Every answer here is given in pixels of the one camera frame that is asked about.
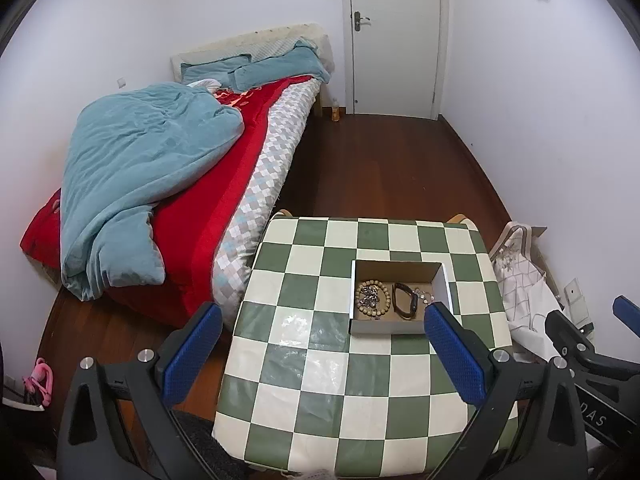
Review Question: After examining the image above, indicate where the light blue duvet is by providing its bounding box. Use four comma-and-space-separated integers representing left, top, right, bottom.
60, 82, 244, 301

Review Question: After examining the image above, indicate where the white wall power strip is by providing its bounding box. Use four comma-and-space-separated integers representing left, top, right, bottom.
564, 278, 594, 337

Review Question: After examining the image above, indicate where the white patterned bag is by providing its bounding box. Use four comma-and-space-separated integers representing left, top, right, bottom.
489, 221, 561, 361

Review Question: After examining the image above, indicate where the wooden bead bracelet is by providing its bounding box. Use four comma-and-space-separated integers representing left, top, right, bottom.
354, 278, 394, 320

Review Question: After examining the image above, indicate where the white door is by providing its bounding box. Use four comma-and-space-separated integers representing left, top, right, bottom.
343, 0, 449, 119

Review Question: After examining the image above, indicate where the silver bead bracelet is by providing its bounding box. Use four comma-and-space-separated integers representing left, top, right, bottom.
358, 284, 384, 313

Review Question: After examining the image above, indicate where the light blue pillow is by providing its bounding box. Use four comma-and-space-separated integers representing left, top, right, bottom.
176, 37, 331, 92

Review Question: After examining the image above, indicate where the red bed sheet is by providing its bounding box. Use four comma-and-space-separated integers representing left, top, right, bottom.
19, 74, 314, 331

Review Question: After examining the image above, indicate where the pink slipper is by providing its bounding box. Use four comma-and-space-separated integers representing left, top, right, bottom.
23, 358, 53, 408

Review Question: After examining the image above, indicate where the bed with checkered mattress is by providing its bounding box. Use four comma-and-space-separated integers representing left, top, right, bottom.
19, 22, 336, 331

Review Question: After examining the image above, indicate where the white cardboard box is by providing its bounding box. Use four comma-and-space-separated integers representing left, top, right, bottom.
349, 260, 452, 336

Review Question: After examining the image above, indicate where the green white checkered tablecloth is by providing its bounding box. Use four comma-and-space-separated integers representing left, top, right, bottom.
213, 214, 511, 478

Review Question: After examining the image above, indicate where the black wrist watch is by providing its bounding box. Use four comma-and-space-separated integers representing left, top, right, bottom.
392, 282, 419, 321

